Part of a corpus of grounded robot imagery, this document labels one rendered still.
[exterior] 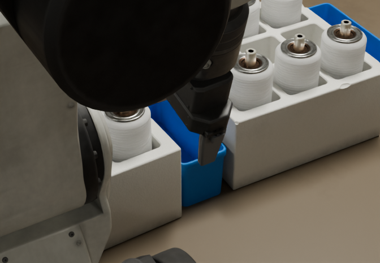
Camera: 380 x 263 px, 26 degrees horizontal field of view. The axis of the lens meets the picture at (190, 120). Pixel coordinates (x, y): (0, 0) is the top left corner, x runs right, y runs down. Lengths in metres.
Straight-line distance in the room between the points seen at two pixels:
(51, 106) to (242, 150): 0.95
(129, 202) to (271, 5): 0.62
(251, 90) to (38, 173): 0.89
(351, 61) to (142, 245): 0.58
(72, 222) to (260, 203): 0.84
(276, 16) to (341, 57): 0.24
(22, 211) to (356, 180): 1.08
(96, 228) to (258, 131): 0.79
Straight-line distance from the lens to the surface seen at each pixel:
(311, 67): 1.71
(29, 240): 0.91
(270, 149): 1.72
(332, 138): 1.82
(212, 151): 0.96
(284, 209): 1.70
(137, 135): 1.52
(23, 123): 0.77
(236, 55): 0.88
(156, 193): 1.59
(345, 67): 1.78
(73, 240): 0.92
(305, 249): 1.63
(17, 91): 0.74
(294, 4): 1.93
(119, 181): 1.52
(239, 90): 1.65
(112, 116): 1.52
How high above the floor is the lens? 1.16
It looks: 37 degrees down
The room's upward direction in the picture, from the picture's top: straight up
